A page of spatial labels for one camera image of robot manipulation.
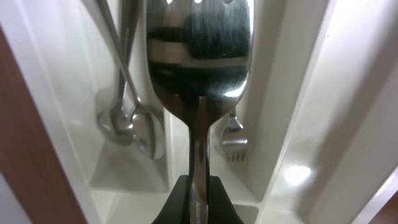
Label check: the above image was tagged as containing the metal fork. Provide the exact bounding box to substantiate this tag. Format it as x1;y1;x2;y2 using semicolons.
144;0;254;223
221;108;248;162

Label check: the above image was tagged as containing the large metal spoon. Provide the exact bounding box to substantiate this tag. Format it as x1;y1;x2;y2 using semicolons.
97;0;139;145

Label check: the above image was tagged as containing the white plastic cutlery tray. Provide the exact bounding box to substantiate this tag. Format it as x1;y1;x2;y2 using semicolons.
1;0;397;223

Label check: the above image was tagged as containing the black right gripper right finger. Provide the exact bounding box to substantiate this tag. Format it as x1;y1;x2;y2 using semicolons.
208;175;243;224

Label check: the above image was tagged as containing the metal spoon in tray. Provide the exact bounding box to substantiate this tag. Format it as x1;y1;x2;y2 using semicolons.
96;0;166;161

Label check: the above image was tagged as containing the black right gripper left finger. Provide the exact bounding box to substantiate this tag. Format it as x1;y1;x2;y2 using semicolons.
152;175;190;224

